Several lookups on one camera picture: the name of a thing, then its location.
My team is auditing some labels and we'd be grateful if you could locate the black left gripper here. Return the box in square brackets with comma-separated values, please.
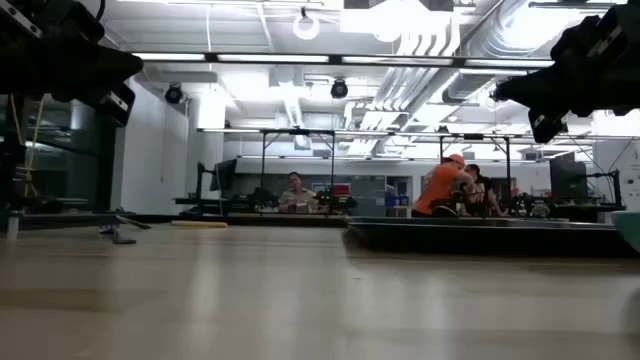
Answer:
[0, 0, 144, 97]

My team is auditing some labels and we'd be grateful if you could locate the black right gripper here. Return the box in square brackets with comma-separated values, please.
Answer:
[494, 4, 640, 116]

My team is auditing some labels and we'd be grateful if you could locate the teal plate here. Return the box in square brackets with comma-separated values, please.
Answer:
[610, 209, 640, 253]

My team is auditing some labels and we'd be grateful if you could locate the black plastic tray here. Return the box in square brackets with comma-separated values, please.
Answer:
[344, 215, 640, 259]

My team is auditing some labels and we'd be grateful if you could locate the black monitor on stand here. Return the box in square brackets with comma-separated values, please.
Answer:
[549, 158, 622, 207]
[194, 158, 239, 214]

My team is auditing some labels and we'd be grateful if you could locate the person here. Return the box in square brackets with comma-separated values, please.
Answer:
[411, 153, 476, 218]
[463, 163, 505, 218]
[278, 171, 320, 215]

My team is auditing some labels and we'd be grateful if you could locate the overhead light bar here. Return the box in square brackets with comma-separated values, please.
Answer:
[130, 51, 556, 69]

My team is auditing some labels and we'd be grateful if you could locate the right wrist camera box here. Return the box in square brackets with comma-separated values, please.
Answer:
[528, 112, 566, 145]

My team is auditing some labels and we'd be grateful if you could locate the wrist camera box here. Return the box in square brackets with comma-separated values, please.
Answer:
[94, 82, 136, 126]
[528, 112, 566, 145]

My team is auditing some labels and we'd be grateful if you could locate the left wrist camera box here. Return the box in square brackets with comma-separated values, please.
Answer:
[94, 82, 136, 126]

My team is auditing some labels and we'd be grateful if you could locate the black background rig frame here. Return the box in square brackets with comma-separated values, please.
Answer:
[438, 133, 513, 214]
[258, 128, 337, 207]

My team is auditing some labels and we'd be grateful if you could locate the yellow hanging cord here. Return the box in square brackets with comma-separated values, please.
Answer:
[9, 94, 45, 199]

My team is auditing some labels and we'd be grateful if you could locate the black aluminium table frame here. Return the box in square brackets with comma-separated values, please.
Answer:
[0, 212, 349, 229]

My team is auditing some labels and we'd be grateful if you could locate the white ring ceiling lamp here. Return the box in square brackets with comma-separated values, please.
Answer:
[292, 13, 322, 42]

